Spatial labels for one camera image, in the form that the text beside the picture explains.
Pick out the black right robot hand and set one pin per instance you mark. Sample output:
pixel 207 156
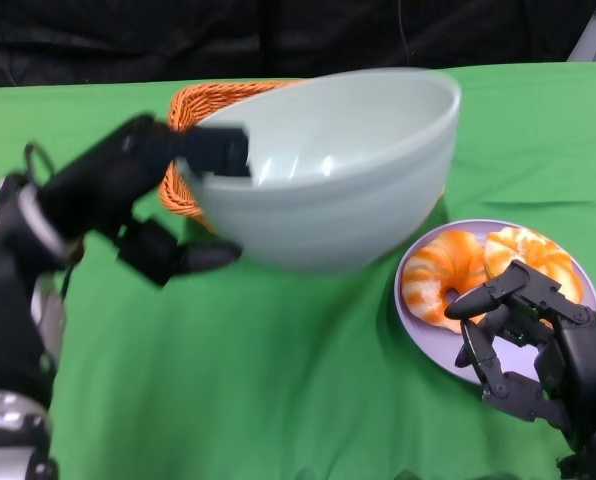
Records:
pixel 553 340

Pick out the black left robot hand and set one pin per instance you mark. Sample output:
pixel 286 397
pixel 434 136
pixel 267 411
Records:
pixel 108 185

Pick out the pale green bowl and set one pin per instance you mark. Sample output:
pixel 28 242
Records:
pixel 338 210

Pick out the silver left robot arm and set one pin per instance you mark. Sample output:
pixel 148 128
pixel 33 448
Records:
pixel 3 425

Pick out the orange wicker basket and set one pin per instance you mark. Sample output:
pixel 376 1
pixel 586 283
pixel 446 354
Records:
pixel 188 115

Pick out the lavender plate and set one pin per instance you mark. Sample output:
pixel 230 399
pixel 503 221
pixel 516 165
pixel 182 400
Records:
pixel 428 345

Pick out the black backdrop cloth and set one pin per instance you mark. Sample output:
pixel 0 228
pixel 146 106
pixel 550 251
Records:
pixel 178 35

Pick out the green tablecloth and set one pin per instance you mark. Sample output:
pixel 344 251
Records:
pixel 253 375

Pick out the grey metal frame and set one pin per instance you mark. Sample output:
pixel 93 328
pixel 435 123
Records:
pixel 595 30

